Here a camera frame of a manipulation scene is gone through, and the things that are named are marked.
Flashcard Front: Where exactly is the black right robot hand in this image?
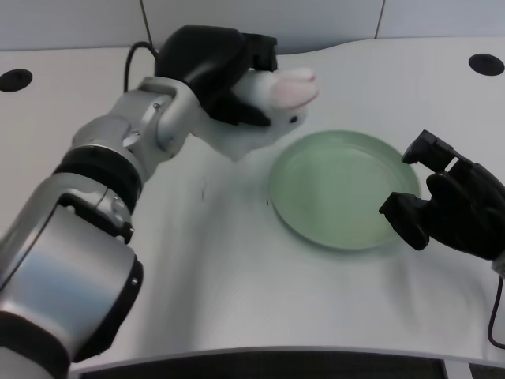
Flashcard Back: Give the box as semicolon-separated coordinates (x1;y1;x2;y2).
378;129;505;261

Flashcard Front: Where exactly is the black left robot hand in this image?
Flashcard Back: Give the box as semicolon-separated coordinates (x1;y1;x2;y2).
154;24;279;128

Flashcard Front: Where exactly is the white plush rabbit doll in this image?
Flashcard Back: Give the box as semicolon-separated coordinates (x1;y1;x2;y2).
189;67;320;163

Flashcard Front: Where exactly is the pale green round plate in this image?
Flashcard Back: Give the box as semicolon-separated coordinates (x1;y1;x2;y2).
267;129;422;251

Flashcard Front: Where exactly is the black robot torso edge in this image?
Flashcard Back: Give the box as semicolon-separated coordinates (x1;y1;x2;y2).
78;347;449;379

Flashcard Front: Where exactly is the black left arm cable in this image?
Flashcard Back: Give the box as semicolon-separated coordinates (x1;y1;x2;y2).
124;41;159;92

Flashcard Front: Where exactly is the dark right arm cable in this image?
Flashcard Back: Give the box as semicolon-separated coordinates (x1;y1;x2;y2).
487;276;505;350

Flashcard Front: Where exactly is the black round cable grommet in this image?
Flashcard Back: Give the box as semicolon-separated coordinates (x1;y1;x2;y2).
468;53;505;77
0;69;33;94

